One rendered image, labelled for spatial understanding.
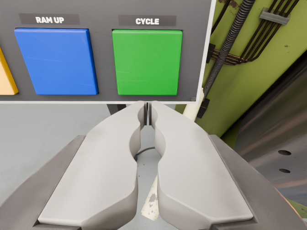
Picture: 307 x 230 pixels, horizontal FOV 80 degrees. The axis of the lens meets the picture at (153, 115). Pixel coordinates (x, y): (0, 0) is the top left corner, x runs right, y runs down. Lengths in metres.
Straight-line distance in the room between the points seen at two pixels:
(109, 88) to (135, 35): 0.07
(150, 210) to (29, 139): 1.10
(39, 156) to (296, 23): 1.36
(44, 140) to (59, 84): 1.18
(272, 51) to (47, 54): 0.48
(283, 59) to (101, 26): 0.46
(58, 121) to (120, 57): 1.25
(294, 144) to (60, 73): 0.45
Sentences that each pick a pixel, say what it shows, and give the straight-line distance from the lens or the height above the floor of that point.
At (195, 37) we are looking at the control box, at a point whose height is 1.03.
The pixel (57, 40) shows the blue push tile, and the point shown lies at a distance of 0.23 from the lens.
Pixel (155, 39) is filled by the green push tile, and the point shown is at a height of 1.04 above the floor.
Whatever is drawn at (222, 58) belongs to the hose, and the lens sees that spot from 0.55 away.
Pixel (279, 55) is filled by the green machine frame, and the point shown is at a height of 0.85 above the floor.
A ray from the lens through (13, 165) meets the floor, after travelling 1.46.
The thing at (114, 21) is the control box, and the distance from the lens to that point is 0.22.
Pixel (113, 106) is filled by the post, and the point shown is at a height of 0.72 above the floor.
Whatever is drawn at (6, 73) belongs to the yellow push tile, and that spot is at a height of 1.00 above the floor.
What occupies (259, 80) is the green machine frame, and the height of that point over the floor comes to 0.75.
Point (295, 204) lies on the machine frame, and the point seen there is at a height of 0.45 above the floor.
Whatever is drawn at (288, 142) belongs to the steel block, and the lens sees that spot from 0.49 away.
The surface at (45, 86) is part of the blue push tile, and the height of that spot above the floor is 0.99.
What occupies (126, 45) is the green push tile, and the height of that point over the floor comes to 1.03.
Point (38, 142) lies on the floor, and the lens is 1.43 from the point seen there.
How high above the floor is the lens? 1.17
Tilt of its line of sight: 63 degrees down
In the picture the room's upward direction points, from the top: 3 degrees clockwise
